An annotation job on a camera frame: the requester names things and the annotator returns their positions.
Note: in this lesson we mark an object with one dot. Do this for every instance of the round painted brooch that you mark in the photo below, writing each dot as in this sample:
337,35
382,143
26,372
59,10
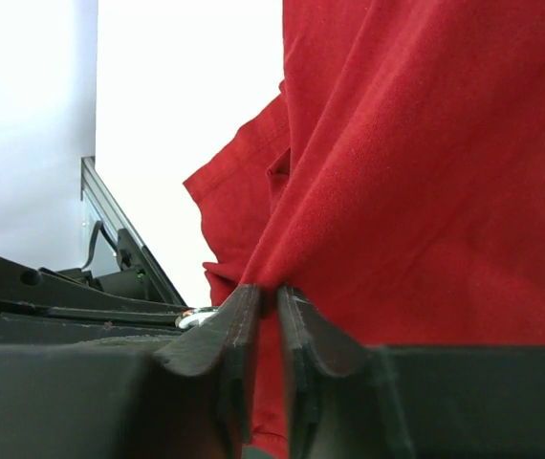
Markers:
194,317

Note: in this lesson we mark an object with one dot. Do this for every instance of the red t-shirt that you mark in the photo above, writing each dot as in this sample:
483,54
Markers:
397,181

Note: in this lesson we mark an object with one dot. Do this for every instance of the aluminium front frame rail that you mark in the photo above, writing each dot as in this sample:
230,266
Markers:
116,252

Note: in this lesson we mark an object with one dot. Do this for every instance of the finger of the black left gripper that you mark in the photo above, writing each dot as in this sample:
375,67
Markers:
39,307

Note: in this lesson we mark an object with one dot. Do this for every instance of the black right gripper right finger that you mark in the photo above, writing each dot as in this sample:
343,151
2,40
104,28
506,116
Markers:
346,400

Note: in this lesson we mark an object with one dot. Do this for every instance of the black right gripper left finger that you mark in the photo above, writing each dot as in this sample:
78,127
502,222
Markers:
187,397

